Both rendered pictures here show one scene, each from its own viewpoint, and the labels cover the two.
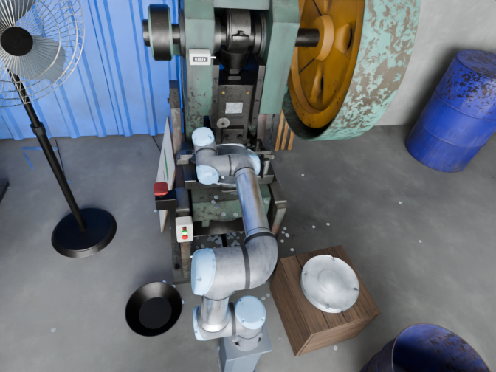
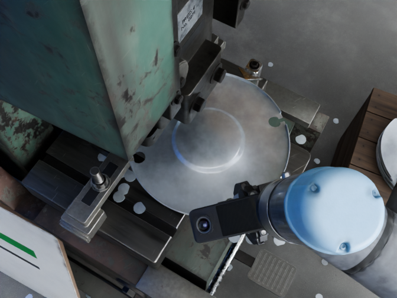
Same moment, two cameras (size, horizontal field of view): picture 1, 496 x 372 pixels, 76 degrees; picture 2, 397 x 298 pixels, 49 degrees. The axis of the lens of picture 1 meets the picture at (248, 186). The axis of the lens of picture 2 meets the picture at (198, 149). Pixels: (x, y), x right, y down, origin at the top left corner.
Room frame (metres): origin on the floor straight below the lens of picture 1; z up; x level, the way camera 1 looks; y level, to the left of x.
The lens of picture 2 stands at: (0.88, 0.36, 1.48)
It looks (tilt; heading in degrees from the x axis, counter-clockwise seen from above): 64 degrees down; 316
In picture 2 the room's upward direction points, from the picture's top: 2 degrees clockwise
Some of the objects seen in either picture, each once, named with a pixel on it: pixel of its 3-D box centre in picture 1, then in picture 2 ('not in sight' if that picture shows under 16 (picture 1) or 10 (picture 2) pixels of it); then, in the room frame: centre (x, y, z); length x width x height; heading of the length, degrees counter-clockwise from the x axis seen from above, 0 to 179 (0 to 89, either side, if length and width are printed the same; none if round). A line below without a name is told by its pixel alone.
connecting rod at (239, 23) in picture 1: (234, 50); not in sight; (1.25, 0.14, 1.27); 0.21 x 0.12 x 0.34; 18
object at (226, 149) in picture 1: (230, 163); (208, 138); (1.13, 0.10, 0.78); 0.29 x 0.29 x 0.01
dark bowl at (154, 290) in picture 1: (154, 310); not in sight; (0.67, 0.40, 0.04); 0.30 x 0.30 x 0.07
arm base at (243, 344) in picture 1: (246, 327); not in sight; (0.48, -0.08, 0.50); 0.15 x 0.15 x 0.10
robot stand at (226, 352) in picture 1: (240, 348); not in sight; (0.48, -0.08, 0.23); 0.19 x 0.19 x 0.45; 20
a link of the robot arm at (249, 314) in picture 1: (247, 316); not in sight; (0.48, -0.07, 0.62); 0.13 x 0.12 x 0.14; 106
